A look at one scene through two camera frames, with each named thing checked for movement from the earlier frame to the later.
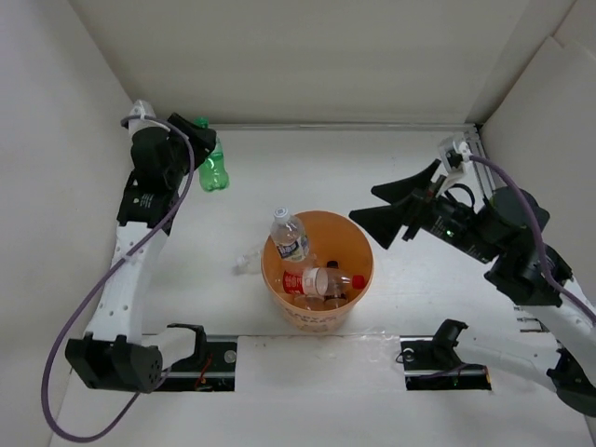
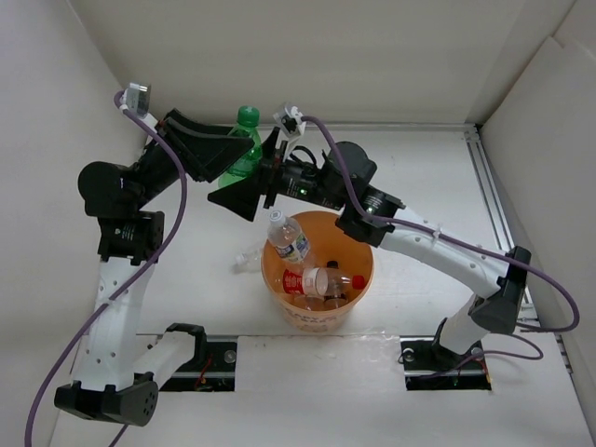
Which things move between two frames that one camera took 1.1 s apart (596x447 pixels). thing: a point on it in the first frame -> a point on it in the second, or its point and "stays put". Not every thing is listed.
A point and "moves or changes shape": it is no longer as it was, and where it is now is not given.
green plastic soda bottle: [213, 174] moves or changes shape
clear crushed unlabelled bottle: [248, 264] stays put
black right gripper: [382, 222] -> [242, 197]
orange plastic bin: [331, 237] stays put
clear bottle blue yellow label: [289, 235] stays put
